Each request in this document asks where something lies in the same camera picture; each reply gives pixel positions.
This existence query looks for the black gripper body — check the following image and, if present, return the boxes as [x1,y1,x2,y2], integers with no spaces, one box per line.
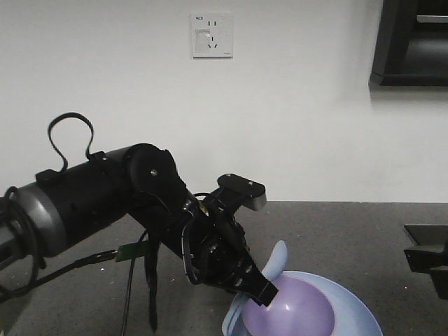
[181,195,256,291]

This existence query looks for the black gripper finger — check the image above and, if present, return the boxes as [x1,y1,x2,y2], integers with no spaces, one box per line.
[237,264,279,307]
[405,245,447,299]

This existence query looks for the light blue plastic spoon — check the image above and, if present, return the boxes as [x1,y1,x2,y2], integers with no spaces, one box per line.
[221,240,288,336]

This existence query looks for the purple plastic bowl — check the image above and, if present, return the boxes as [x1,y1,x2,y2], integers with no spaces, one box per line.
[241,275,335,336]

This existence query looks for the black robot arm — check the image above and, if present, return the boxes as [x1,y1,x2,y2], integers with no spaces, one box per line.
[1,143,277,306]

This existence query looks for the light blue plastic plate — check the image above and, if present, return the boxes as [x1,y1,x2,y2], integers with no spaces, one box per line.
[221,269,383,336]

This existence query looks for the black induction cooktop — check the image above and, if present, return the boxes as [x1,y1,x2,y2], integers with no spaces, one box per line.
[405,224,447,246]

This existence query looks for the green circuit board connector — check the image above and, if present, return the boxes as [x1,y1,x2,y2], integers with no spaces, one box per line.
[115,241,150,263]

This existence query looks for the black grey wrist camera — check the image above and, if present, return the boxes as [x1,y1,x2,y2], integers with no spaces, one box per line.
[211,174,267,214]

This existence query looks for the black cable loop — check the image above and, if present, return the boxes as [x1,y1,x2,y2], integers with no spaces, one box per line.
[47,112,95,172]

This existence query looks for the white wall power socket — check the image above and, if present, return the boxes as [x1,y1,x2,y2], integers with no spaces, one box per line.
[190,12,234,59]

